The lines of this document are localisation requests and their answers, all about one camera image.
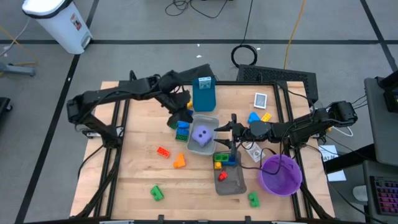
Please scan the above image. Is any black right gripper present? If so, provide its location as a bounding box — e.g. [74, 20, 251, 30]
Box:
[213, 113, 273, 162]

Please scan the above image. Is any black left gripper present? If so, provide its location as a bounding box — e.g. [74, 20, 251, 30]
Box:
[155, 70, 194, 128]

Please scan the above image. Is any purple foam die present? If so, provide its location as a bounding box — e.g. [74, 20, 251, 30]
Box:
[191, 124, 214, 148]

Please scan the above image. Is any orange toy brick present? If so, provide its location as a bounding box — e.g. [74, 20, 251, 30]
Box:
[156, 146, 172, 159]

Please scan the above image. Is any large orange peg block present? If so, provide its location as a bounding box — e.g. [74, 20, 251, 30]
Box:
[173, 152, 187, 169]

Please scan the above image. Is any teal playing cards box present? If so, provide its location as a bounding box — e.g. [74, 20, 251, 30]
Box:
[198, 76, 213, 90]

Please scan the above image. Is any white plastic bin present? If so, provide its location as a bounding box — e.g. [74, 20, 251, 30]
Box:
[186, 113, 220, 156]

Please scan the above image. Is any teal plastic bin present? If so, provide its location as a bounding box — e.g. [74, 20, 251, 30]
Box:
[192, 77, 217, 113]

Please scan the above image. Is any large blue peg block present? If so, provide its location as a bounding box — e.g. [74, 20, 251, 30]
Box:
[247, 111, 262, 125]

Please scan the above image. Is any grey translucent plastic bin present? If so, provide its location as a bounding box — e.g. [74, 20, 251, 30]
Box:
[213, 151, 248, 196]

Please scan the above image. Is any black box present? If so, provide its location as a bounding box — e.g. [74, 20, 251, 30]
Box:
[180, 63, 216, 82]

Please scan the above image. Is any purple plastic bucket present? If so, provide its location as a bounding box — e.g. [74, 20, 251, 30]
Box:
[258, 154, 303, 197]

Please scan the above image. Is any black perforated computer case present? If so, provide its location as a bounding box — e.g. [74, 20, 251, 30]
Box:
[236, 64, 319, 108]

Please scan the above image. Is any white paper sheet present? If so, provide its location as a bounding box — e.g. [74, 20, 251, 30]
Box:
[318, 144, 347, 182]

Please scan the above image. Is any black desk leg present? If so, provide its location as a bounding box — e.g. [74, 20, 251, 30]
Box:
[323, 142, 379, 175]

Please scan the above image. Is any white computer mouse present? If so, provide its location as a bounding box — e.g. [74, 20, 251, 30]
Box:
[352, 185, 369, 202]

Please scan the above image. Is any white pedal trash can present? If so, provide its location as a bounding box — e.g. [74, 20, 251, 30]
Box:
[21, 0, 93, 55]

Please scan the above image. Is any grey stand base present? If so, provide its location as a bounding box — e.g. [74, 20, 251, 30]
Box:
[0, 62, 37, 77]

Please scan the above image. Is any laptop with lit keyboard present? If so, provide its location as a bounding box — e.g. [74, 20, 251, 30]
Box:
[362, 160, 398, 224]

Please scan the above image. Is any black floor object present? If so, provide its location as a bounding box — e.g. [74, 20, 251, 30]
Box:
[0, 96, 13, 121]

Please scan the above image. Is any black aluminium table frame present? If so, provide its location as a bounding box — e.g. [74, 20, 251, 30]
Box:
[74, 80, 335, 224]

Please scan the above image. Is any black coiled cable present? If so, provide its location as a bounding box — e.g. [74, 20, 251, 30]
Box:
[230, 0, 258, 68]

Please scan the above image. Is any black looped floor cable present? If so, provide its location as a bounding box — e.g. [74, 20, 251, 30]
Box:
[164, 0, 229, 19]

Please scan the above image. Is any yellow cable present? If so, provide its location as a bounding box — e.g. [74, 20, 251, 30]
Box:
[282, 0, 307, 70]

